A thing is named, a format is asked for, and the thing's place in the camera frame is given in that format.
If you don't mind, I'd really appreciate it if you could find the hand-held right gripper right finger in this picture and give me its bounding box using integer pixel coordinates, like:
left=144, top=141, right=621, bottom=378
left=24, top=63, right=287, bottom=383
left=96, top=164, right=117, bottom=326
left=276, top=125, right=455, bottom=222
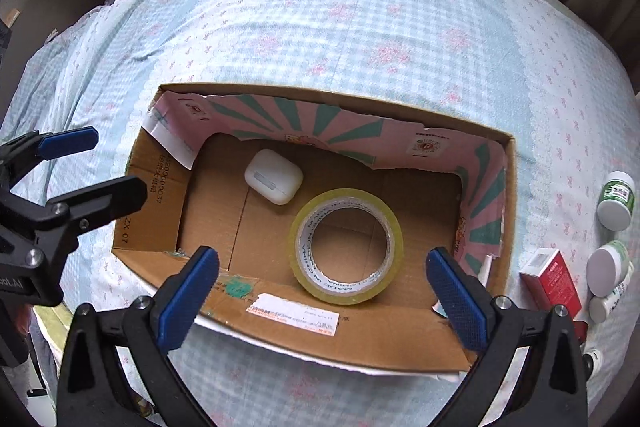
left=425, top=247, right=590, bottom=427

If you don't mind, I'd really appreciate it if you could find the clear packing tape roll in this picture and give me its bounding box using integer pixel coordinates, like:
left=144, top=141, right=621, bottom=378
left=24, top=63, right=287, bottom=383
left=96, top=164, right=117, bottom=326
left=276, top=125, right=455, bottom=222
left=288, top=188, right=405, bottom=306

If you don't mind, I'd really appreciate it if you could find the white bottle with green label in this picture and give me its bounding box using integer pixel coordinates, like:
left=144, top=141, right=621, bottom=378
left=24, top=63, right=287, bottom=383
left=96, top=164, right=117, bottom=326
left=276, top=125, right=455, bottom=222
left=596, top=172, right=636, bottom=231

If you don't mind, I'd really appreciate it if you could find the cardboard box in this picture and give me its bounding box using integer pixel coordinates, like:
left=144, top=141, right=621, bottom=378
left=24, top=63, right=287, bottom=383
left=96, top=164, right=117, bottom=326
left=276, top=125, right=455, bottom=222
left=111, top=82, right=516, bottom=376

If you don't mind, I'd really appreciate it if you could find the white round jar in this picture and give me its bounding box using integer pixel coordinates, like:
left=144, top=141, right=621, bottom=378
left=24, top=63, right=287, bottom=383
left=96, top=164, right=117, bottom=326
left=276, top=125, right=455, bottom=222
left=586, top=240, right=635, bottom=298

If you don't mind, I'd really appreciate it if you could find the small dark-capped white bottle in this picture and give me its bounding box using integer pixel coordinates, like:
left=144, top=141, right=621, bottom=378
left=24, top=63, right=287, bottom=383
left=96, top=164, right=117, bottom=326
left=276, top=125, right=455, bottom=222
left=581, top=347, right=605, bottom=379

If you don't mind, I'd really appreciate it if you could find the red carton box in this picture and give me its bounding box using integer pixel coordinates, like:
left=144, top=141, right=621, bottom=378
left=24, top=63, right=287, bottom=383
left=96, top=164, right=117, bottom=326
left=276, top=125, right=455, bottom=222
left=519, top=248, right=584, bottom=317

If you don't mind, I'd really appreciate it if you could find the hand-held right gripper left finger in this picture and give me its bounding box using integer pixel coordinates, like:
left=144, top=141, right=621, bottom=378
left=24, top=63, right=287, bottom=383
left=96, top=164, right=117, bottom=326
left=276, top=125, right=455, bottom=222
left=56, top=245, right=221, bottom=427

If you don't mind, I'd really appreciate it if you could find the white earbuds case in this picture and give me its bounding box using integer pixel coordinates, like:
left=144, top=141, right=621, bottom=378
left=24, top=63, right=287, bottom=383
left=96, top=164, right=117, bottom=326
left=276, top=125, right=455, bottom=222
left=244, top=149, right=304, bottom=206

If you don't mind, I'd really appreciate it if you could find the checkered floral bed sheet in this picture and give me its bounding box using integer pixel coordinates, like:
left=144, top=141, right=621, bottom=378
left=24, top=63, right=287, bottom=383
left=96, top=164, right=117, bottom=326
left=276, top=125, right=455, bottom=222
left=0, top=0, right=640, bottom=427

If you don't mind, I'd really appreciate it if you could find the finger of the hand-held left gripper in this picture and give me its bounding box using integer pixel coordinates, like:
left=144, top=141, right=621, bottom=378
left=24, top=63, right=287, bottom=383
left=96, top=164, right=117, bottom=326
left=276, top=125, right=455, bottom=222
left=0, top=175, right=148, bottom=269
left=0, top=127, right=99, bottom=188

